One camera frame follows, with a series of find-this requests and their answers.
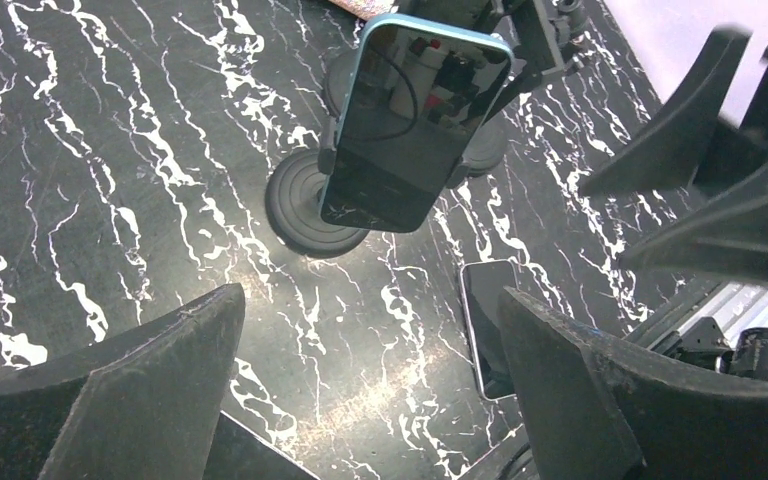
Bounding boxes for blue smartphone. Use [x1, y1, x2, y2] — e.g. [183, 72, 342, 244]
[320, 13, 514, 233]

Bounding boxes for black smartphone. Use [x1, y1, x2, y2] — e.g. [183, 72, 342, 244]
[458, 260, 517, 401]
[203, 412, 317, 480]

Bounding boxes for black phone stand front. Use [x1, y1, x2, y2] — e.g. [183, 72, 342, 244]
[265, 114, 473, 258]

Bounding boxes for aluminium rail frame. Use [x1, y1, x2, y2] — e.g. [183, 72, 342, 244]
[625, 279, 768, 352]

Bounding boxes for glitter handheld microphone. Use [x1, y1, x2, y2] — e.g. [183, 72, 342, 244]
[329, 0, 398, 20]

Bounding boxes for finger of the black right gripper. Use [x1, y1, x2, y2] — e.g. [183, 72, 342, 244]
[619, 162, 768, 286]
[578, 26, 751, 196]

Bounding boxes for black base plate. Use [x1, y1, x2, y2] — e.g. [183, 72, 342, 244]
[460, 426, 540, 480]

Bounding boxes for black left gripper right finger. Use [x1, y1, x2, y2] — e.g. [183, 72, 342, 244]
[498, 288, 768, 479]

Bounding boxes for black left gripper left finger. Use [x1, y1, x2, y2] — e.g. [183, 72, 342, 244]
[0, 284, 245, 479]

